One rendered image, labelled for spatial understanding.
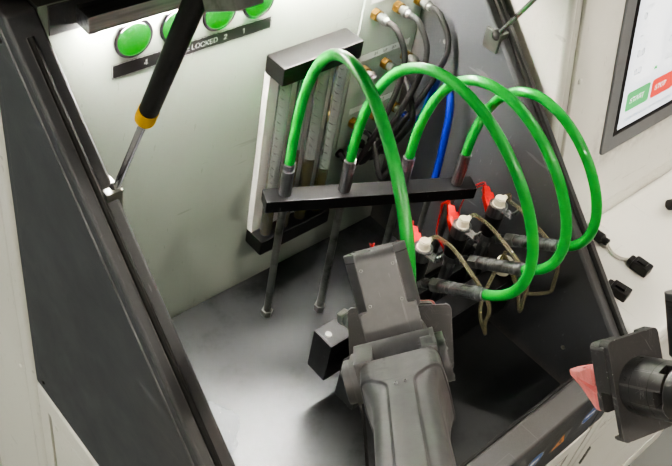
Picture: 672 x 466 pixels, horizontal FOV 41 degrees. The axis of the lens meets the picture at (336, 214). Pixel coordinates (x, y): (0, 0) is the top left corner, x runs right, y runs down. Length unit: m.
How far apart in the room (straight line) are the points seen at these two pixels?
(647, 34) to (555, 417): 0.60
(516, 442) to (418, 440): 0.73
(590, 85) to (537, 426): 0.51
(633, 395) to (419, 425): 0.37
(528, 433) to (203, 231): 0.55
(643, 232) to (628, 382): 0.73
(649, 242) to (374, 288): 0.91
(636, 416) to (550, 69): 0.58
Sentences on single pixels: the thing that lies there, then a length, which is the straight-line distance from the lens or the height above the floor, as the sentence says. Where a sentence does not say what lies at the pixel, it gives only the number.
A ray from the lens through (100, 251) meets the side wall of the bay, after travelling 0.96.
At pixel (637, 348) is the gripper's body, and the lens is 0.93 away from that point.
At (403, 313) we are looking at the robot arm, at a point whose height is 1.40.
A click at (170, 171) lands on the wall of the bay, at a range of 1.22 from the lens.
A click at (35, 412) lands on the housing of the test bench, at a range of 1.54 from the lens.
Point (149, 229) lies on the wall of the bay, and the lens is 1.28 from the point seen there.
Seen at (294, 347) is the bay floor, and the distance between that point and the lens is 1.44.
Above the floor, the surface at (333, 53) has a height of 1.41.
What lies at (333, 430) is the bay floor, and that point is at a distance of 1.36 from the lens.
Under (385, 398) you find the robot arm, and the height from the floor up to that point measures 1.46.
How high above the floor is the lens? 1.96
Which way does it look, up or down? 43 degrees down
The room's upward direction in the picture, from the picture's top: 12 degrees clockwise
